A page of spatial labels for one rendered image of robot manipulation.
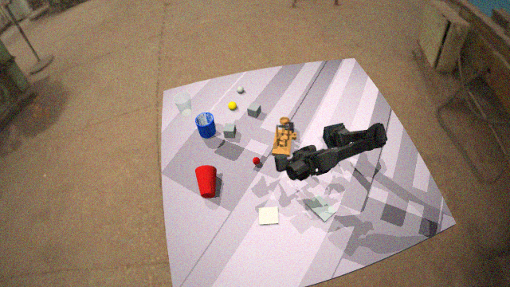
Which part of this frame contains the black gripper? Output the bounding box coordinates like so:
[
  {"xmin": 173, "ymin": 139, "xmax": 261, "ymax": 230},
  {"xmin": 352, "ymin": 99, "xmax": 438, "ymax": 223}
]
[{"xmin": 274, "ymin": 145, "xmax": 316, "ymax": 172}]

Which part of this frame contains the blue mug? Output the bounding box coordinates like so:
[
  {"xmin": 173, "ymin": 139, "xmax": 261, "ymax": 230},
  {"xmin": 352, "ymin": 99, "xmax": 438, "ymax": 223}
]
[{"xmin": 195, "ymin": 112, "xmax": 216, "ymax": 140}]

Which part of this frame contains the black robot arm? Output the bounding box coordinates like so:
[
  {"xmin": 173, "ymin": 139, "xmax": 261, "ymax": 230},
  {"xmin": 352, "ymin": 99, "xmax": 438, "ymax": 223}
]
[{"xmin": 285, "ymin": 123, "xmax": 388, "ymax": 181}]

